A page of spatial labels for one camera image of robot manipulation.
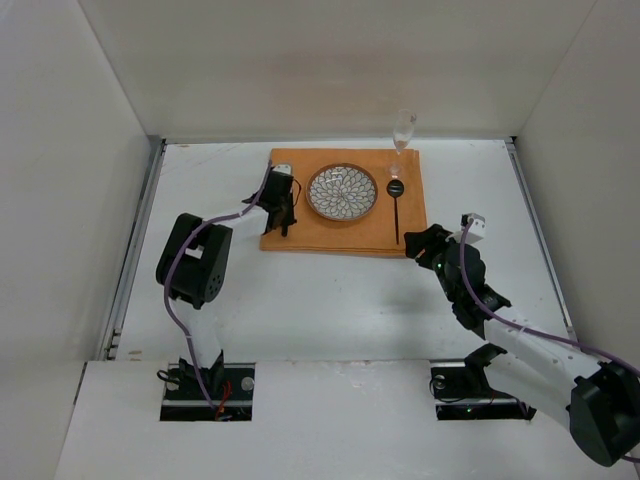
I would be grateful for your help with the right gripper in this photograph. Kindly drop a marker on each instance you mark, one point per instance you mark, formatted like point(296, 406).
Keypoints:
point(426, 248)

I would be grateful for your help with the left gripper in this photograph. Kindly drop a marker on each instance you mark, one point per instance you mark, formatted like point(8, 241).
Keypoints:
point(280, 213)

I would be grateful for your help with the orange cloth placemat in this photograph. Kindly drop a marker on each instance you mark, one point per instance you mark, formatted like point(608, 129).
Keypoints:
point(373, 234)

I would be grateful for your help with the black spoon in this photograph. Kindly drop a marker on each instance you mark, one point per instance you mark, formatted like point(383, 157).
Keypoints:
point(395, 189)

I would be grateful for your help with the floral patterned plate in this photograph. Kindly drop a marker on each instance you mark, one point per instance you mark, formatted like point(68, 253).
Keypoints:
point(342, 192)

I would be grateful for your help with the clear wine glass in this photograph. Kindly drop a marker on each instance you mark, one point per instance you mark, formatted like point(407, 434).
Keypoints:
point(402, 134)

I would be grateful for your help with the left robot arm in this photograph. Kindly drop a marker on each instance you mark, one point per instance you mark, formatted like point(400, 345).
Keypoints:
point(193, 263)

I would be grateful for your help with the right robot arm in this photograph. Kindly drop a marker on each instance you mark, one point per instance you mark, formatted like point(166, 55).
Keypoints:
point(593, 394)

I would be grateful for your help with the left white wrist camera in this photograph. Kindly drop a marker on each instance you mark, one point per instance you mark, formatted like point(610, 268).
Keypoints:
point(283, 168)

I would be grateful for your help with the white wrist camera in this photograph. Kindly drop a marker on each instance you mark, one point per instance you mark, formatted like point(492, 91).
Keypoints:
point(283, 168)
point(473, 227)

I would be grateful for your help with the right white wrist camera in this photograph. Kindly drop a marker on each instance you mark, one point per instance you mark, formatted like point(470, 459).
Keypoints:
point(473, 227)

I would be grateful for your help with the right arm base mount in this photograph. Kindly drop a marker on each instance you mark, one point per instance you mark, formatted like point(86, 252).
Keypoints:
point(462, 393)

